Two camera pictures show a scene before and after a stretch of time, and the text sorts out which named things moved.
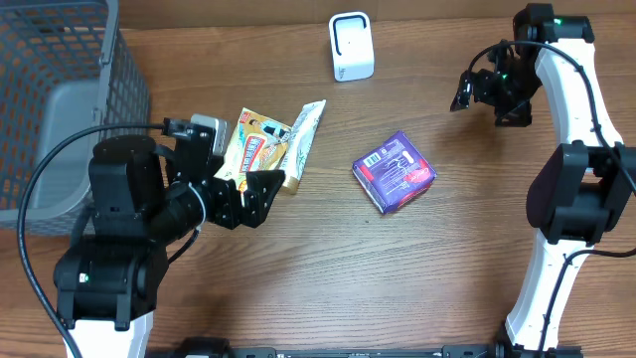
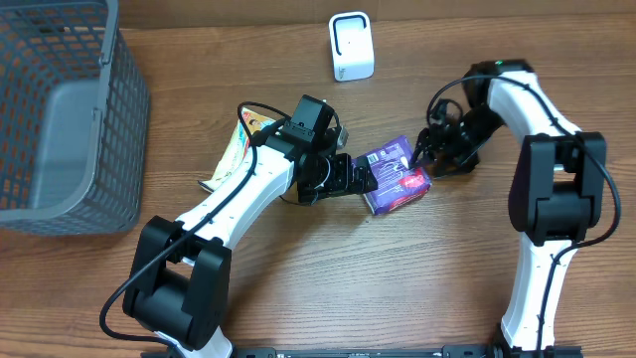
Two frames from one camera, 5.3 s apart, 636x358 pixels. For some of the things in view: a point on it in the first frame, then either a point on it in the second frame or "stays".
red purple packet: x=396 y=172 stays
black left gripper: x=256 y=204 to x=346 y=180
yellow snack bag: x=257 y=144 stays
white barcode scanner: x=351 y=46 stays
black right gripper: x=521 y=108 to x=434 y=131
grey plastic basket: x=65 y=65 stays
